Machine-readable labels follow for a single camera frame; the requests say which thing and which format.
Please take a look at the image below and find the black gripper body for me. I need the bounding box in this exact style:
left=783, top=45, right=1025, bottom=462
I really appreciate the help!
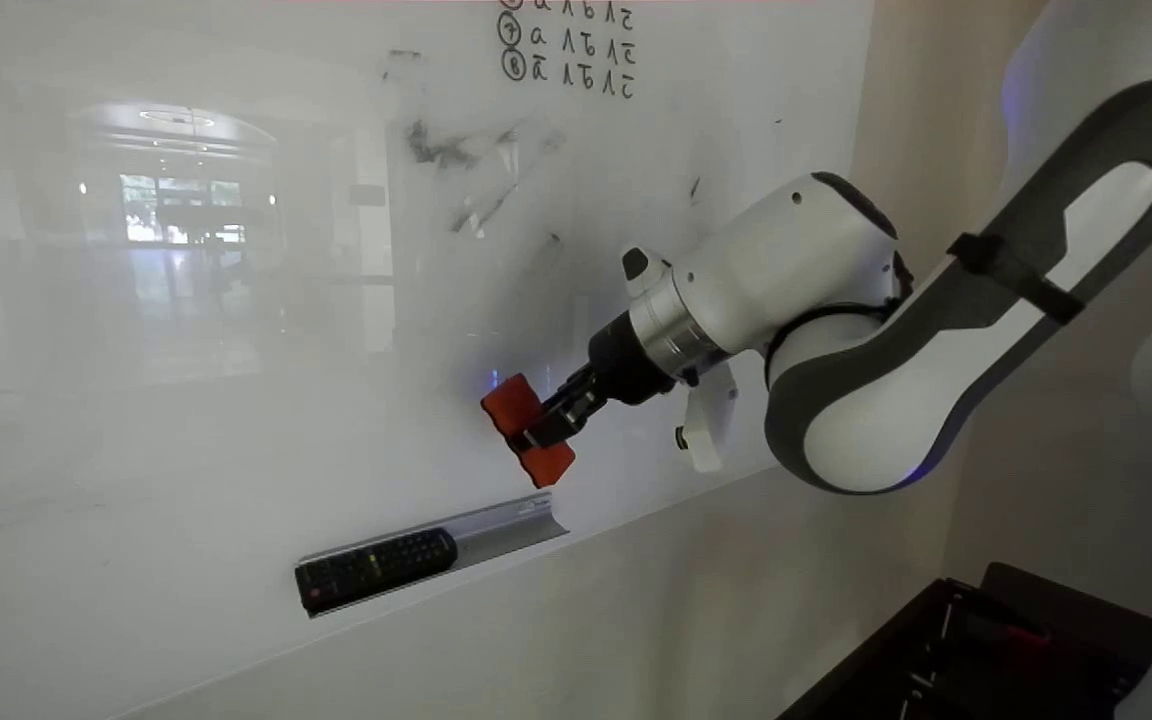
left=587, top=311, right=681, bottom=410

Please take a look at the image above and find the orange whiteboard eraser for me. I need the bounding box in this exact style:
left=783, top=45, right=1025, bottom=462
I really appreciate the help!
left=478, top=372, right=582, bottom=491

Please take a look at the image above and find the black robot table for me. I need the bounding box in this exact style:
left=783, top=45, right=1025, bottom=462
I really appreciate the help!
left=773, top=559, right=1152, bottom=720

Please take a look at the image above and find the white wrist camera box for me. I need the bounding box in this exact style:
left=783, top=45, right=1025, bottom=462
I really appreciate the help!
left=672, top=352, right=746, bottom=482

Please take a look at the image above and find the white wall whiteboard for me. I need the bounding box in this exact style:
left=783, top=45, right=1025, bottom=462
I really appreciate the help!
left=0, top=0, right=880, bottom=720

